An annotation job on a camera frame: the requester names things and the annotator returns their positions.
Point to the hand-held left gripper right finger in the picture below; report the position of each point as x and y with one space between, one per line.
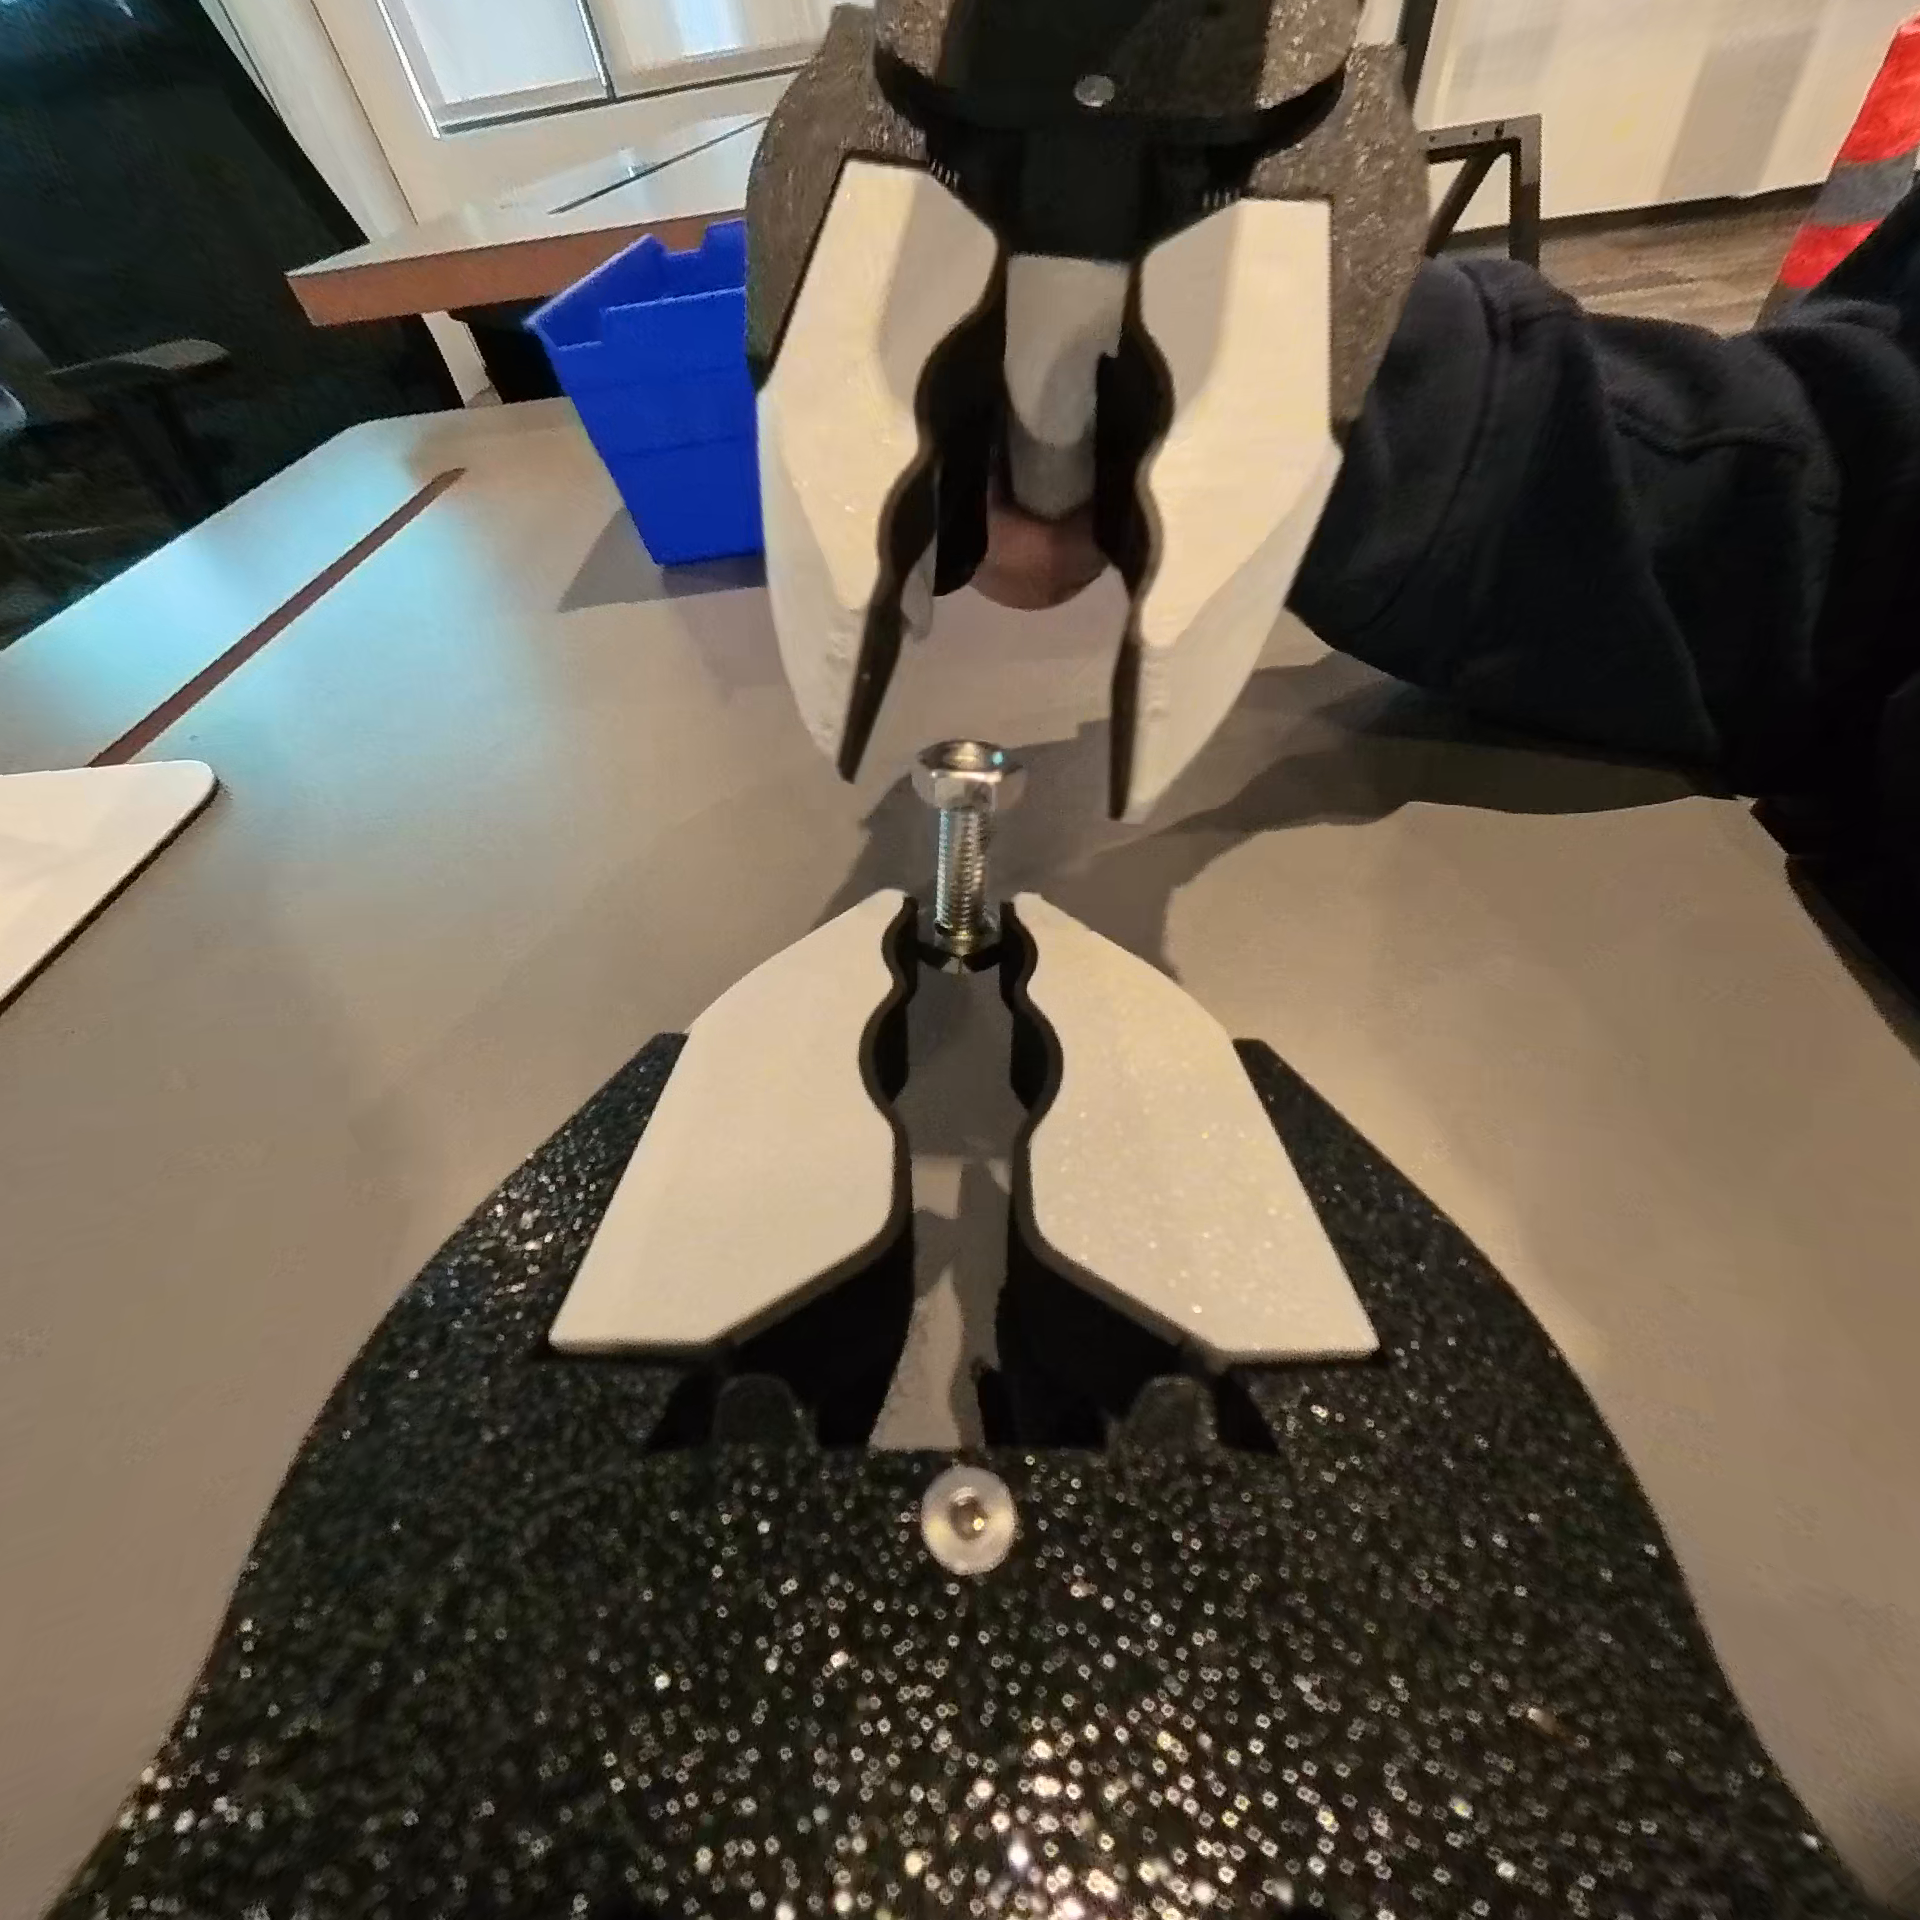
1185 1154

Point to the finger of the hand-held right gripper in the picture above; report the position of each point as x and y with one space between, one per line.
1244 450
840 450

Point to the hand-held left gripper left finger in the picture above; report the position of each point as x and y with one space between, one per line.
734 1154

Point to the silver hex nut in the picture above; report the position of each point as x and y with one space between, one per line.
961 955

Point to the silver hex bolt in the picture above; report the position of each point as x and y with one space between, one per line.
961 839

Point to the person's right forearm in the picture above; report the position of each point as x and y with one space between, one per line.
1590 510

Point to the person's right hand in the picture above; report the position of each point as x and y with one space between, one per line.
1038 562

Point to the blue plastic bin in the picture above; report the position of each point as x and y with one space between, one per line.
660 406

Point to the brown-edged grey table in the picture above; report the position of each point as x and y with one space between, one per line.
494 254

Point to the orange traffic cone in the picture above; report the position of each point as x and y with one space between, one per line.
1860 166

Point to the white flat board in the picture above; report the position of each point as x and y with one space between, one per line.
75 862

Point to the black office chair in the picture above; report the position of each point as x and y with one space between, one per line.
106 390

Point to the black metal table frame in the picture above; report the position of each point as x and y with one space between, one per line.
1499 148

